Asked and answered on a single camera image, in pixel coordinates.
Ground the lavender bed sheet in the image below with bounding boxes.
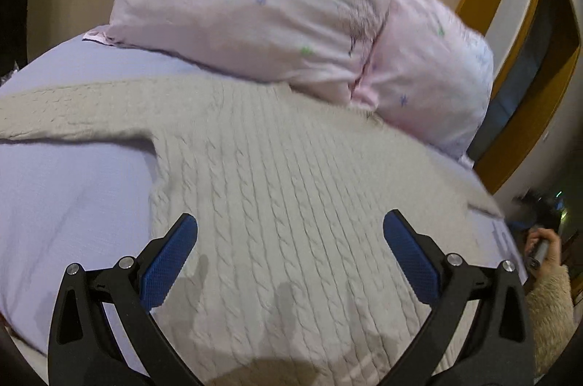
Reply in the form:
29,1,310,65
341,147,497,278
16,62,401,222
0,34,530,373

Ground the person's right hand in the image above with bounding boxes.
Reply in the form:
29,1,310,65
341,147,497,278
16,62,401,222
525,226,561,279

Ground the wooden framed window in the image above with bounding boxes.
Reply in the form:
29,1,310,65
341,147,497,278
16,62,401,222
458,0,582,201

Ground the grey right gripper handle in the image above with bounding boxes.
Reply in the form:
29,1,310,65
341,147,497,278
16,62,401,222
526,239,549,272

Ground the pink floral pillow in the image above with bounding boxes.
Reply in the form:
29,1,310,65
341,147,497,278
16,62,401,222
352,0,494,159
87,0,389,104

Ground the pink floral pillow right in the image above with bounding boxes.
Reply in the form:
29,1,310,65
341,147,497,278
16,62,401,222
352,0,494,159

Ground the pink floral pillow left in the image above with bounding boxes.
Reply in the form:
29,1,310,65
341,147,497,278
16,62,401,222
87,0,389,104

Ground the beige cable-knit sweater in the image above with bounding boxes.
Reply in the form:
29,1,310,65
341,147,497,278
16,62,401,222
1,75,500,385

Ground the fuzzy beige right sleeve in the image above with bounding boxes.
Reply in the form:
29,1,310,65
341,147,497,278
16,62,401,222
526,266,576,378

